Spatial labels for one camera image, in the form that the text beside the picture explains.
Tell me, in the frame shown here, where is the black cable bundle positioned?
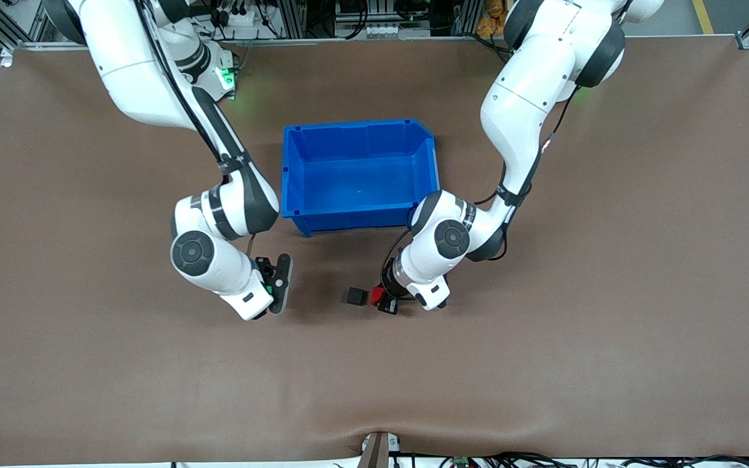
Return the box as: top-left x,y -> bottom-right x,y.
440,452 -> 749,468

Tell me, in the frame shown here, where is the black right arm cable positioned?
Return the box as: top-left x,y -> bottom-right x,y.
133,0 -> 257,262

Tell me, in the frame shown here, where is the white power strip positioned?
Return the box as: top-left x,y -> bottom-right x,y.
217,5 -> 259,28

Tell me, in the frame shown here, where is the blue plastic storage bin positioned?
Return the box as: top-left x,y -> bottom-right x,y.
281,118 -> 441,238

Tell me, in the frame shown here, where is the aluminium table edge rail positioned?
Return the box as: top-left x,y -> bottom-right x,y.
16,35 -> 741,51

